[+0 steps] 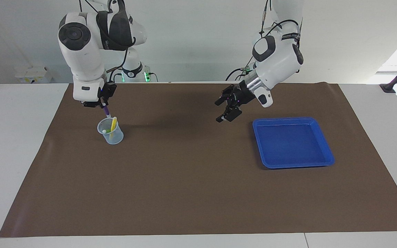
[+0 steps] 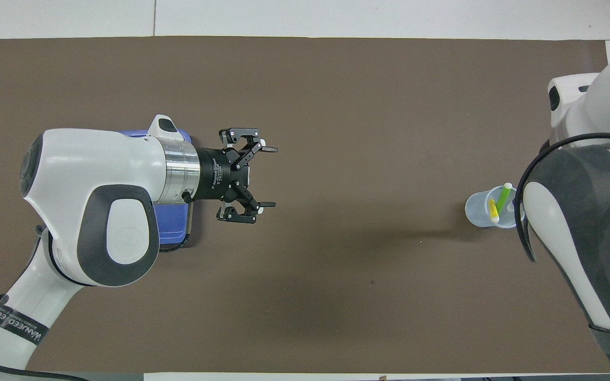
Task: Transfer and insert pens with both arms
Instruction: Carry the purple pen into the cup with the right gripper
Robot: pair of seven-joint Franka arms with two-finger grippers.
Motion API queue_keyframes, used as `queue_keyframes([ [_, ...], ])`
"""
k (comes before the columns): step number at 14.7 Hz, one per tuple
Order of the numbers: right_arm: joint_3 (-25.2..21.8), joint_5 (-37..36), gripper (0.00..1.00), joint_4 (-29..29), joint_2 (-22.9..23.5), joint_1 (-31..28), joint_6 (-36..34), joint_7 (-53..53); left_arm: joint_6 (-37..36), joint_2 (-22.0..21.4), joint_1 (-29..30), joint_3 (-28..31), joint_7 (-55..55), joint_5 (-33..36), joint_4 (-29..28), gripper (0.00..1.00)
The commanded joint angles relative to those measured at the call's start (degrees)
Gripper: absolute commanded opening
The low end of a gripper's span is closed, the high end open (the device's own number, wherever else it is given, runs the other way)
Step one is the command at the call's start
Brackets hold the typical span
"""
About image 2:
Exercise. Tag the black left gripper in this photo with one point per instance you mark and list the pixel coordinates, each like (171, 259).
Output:
(215, 174)

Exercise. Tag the yellow marker pen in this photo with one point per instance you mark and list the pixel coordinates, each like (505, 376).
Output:
(494, 211)

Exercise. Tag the green marker pen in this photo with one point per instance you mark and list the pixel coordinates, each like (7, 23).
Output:
(504, 198)

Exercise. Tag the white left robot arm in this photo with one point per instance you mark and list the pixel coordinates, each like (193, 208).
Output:
(88, 164)

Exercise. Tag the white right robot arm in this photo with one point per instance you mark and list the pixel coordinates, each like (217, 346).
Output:
(591, 211)

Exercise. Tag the blue plastic tray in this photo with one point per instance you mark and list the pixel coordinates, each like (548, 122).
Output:
(175, 227)

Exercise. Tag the brown table mat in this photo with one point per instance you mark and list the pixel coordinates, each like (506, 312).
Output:
(337, 106)

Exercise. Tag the translucent plastic cup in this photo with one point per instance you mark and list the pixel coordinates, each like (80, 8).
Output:
(477, 209)

